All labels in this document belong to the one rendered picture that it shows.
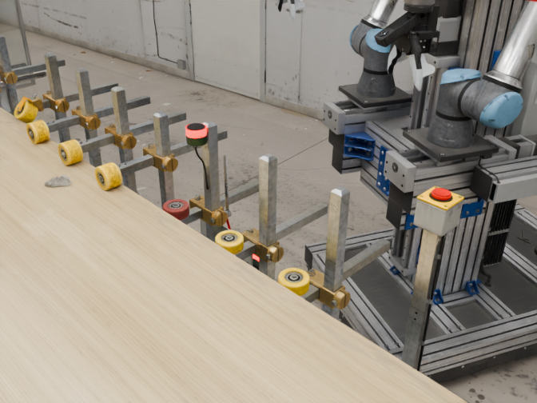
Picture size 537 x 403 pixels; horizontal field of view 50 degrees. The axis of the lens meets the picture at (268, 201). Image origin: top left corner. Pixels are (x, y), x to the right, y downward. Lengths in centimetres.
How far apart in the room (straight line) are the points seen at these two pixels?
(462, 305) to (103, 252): 157
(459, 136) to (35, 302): 132
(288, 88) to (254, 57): 43
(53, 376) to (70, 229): 57
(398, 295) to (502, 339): 45
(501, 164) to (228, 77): 373
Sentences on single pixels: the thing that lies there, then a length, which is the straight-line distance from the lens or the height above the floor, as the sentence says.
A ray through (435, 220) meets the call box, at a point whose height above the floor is 119.
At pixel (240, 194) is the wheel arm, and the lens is 196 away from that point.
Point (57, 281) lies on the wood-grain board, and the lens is 156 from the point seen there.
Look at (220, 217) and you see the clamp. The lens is 182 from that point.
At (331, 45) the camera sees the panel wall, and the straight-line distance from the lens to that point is 465.
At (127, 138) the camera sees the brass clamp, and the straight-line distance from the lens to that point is 214.
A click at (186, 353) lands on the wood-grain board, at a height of 90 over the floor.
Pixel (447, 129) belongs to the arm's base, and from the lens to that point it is 193.
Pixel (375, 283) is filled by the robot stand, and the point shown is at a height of 21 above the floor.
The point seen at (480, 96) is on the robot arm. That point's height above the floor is 124.
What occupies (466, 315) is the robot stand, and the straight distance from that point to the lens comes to 257.
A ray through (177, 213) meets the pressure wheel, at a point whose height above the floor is 90.
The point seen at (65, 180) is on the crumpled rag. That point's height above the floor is 92.
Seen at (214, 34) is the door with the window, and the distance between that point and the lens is 548.
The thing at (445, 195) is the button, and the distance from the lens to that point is 123.
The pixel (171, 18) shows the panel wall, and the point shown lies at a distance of 586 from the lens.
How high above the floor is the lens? 181
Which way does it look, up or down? 30 degrees down
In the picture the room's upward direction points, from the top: 1 degrees clockwise
